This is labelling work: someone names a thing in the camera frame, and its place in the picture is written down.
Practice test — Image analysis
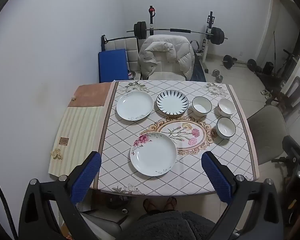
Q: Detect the grey chair base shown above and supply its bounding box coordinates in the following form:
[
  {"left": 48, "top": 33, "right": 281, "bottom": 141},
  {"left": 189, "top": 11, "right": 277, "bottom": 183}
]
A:
[{"left": 79, "top": 209, "right": 130, "bottom": 234}]

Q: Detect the person's grey fleece clothing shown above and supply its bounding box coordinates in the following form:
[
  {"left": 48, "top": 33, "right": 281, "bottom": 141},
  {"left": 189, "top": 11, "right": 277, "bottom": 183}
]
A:
[{"left": 120, "top": 210, "right": 238, "bottom": 240}]

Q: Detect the striped beige and brown cloth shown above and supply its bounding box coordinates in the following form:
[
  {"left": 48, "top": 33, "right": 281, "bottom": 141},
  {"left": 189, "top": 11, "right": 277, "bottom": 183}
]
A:
[{"left": 48, "top": 82, "right": 113, "bottom": 180}]

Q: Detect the floral checked tablecloth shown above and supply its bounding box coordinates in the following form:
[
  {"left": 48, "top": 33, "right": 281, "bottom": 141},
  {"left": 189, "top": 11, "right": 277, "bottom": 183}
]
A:
[{"left": 90, "top": 80, "right": 260, "bottom": 197}]

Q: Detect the white plate with pink flowers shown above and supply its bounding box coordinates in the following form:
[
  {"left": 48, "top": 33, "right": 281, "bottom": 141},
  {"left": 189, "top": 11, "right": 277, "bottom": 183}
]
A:
[{"left": 129, "top": 132, "right": 178, "bottom": 177}]

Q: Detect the white plate with grey flowers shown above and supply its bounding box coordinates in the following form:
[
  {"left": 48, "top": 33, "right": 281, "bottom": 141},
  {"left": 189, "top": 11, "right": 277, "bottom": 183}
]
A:
[{"left": 116, "top": 91, "right": 153, "bottom": 122}]

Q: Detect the short barbell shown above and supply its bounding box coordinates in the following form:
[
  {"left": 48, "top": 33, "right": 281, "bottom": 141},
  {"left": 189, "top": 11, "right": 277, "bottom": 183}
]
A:
[{"left": 222, "top": 54, "right": 257, "bottom": 71}]

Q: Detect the weight bench rack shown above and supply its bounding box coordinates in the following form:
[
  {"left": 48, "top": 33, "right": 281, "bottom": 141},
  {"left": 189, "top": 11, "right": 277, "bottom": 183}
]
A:
[{"left": 146, "top": 5, "right": 215, "bottom": 73}]

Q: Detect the person's right foot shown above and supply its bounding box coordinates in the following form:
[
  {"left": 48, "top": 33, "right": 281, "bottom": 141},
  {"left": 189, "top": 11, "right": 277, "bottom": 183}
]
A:
[{"left": 164, "top": 197, "right": 177, "bottom": 211}]

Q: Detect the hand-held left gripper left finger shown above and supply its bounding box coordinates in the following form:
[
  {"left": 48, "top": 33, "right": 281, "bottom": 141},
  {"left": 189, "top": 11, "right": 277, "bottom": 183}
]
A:
[{"left": 18, "top": 151, "right": 102, "bottom": 240}]

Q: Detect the blue mat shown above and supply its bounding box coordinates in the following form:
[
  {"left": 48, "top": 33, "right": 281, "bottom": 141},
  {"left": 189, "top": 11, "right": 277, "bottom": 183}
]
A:
[{"left": 98, "top": 49, "right": 130, "bottom": 83}]

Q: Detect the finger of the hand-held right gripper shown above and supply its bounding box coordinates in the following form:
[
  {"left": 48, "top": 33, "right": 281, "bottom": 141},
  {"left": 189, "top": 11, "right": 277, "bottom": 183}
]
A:
[{"left": 282, "top": 135, "right": 300, "bottom": 180}]

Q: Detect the barbell with black plates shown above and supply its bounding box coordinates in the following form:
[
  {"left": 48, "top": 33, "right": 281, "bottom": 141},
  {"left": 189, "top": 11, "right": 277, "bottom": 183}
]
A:
[{"left": 127, "top": 21, "right": 228, "bottom": 46}]

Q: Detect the beige puffer jacket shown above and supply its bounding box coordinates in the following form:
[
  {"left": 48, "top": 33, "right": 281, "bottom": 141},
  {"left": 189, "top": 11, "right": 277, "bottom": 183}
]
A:
[{"left": 138, "top": 35, "right": 195, "bottom": 80}]

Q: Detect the person's foot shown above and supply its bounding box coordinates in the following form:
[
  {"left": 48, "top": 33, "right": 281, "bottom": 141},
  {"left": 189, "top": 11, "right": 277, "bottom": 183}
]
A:
[
  {"left": 143, "top": 198, "right": 157, "bottom": 213},
  {"left": 164, "top": 197, "right": 177, "bottom": 211}
]

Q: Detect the dark brown chair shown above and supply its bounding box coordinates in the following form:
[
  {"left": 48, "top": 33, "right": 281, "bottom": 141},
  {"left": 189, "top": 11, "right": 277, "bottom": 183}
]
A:
[{"left": 265, "top": 76, "right": 300, "bottom": 120}]

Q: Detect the white bowl with black rim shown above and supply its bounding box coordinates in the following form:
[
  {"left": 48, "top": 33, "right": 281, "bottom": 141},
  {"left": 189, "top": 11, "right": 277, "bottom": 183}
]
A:
[
  {"left": 191, "top": 96, "right": 213, "bottom": 117},
  {"left": 216, "top": 117, "right": 237, "bottom": 139}
]

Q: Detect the beige cushioned chair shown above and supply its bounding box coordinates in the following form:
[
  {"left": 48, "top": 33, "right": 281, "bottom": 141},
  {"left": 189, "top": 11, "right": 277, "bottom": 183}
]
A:
[{"left": 101, "top": 35, "right": 142, "bottom": 80}]

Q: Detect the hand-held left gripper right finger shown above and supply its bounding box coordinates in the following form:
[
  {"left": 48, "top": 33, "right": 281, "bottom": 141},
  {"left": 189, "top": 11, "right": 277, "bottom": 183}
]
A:
[{"left": 201, "top": 151, "right": 284, "bottom": 240}]

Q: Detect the plain white bowl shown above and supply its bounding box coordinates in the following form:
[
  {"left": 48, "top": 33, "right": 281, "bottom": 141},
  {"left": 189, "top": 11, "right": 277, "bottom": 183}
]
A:
[{"left": 217, "top": 98, "right": 235, "bottom": 118}]

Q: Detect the cream chair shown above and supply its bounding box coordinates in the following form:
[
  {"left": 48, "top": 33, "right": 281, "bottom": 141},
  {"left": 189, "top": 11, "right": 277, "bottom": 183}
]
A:
[{"left": 141, "top": 64, "right": 188, "bottom": 81}]

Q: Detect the person's left foot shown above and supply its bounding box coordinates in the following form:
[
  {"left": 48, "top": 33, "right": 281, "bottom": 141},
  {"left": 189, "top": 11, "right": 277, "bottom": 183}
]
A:
[{"left": 143, "top": 198, "right": 157, "bottom": 213}]

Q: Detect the blue striped plate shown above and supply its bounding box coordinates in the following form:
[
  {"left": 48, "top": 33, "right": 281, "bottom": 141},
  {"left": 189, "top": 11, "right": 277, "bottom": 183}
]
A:
[{"left": 156, "top": 89, "right": 189, "bottom": 117}]

